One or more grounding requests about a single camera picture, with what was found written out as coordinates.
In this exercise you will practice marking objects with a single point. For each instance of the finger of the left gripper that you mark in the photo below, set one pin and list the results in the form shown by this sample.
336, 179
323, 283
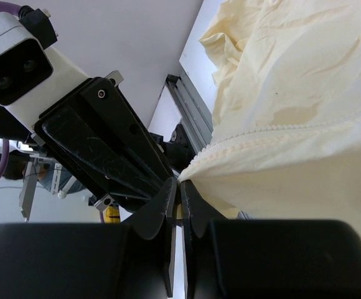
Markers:
129, 143

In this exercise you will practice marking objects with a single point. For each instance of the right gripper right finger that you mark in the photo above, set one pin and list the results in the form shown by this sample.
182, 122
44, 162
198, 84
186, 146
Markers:
205, 245

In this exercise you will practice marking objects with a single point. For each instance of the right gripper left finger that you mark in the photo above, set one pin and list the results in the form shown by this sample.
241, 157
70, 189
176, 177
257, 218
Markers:
154, 246

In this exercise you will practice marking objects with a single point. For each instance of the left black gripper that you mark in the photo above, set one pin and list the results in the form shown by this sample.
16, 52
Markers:
64, 133

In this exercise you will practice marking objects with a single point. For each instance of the cream yellow hooded jacket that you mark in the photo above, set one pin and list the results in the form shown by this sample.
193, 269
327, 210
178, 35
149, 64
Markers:
286, 139

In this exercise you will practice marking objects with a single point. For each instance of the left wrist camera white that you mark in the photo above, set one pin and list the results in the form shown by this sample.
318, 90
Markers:
33, 74

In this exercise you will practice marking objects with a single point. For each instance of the aluminium front rail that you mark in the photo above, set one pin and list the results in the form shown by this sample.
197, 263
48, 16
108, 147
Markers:
196, 118

